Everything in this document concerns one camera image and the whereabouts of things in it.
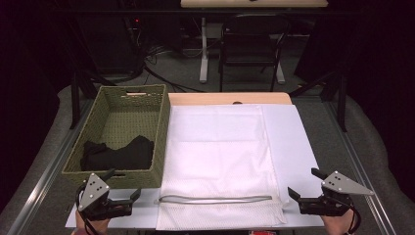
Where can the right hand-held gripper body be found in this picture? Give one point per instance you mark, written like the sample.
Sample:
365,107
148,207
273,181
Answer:
329,205

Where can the metal rail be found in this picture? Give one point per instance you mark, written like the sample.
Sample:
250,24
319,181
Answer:
42,182
359,169

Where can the black folding chair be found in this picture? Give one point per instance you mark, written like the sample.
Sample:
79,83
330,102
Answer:
248,42

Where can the dark device with red light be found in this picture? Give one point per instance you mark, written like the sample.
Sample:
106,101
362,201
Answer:
136,21

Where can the white mesh laundry bag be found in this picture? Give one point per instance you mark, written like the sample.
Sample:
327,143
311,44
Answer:
218,156

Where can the desk with white legs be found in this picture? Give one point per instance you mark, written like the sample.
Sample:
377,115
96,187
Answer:
204,49

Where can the red object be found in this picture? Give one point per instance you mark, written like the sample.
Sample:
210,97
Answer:
261,233

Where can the black metal stand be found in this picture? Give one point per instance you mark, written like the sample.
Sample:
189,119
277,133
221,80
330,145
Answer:
342,98
75,98

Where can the person's right hand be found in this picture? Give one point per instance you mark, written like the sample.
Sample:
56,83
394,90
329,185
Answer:
339,225

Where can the white board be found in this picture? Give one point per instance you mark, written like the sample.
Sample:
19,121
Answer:
293,140

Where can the green woven basket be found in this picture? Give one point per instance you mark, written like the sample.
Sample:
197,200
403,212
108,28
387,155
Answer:
130,120

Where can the person's left hand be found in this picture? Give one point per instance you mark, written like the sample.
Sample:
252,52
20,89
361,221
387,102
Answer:
100,225

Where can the black cloth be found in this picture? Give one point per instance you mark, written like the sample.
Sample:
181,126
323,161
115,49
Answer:
127,156

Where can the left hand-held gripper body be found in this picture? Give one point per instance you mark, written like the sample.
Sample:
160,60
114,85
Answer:
98,205

